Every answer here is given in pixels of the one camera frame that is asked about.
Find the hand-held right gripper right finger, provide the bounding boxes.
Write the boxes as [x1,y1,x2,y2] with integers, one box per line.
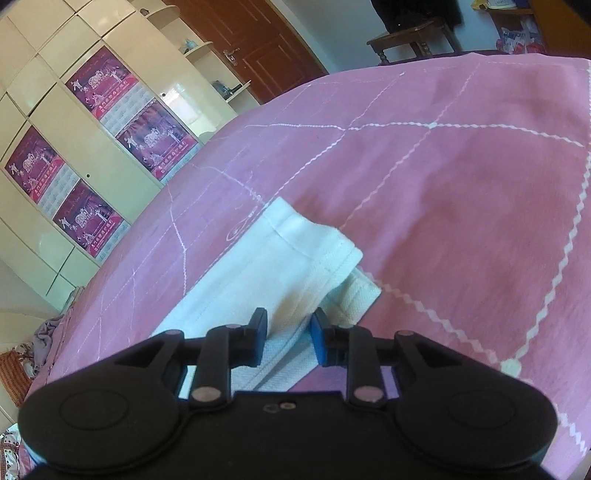
[310,308,466,411]

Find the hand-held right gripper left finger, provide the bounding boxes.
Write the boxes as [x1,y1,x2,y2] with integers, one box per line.
[113,307,269,411]

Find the white sock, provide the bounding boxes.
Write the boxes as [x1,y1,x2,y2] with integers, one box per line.
[150,196,383,402]

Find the grey purple cloth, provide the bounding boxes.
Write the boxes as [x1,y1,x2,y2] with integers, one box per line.
[31,286,85,367]

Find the pink patterned bedsheet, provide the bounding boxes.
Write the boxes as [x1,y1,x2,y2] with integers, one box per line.
[21,52,591,480]

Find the orange patterned cloth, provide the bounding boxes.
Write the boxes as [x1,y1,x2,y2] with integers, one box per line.
[0,351,34,408]

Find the cream corner shelf unit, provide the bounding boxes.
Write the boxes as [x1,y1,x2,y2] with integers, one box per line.
[147,0,256,103]

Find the brown wooden door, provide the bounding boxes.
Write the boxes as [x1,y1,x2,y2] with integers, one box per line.
[174,0,329,105]

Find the cream wardrobe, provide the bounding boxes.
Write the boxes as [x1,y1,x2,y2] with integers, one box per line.
[0,0,259,324]

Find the wooden side table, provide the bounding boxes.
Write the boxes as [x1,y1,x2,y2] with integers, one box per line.
[366,17,462,66]

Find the black cloth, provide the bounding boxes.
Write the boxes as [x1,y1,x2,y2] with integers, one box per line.
[372,0,464,29]

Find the red and white packets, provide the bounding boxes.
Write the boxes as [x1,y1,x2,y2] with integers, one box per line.
[496,17,546,52]

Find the wooden shelf unit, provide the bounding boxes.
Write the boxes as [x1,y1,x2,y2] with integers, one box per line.
[485,0,591,57]

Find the purple calendar wall poster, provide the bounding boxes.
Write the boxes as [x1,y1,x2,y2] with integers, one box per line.
[52,181,130,259]
[115,102,200,182]
[65,46,140,121]
[4,126,65,204]

